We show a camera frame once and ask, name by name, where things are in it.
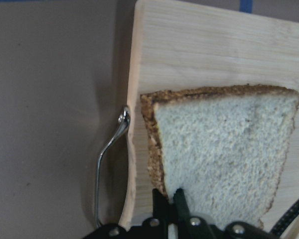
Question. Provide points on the wooden cutting board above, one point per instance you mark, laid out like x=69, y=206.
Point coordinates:
x=178, y=45

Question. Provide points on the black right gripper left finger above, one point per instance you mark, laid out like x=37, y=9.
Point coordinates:
x=162, y=216

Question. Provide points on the bread slice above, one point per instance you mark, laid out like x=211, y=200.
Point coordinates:
x=226, y=147

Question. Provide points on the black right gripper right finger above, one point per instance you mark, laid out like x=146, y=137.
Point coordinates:
x=190, y=226

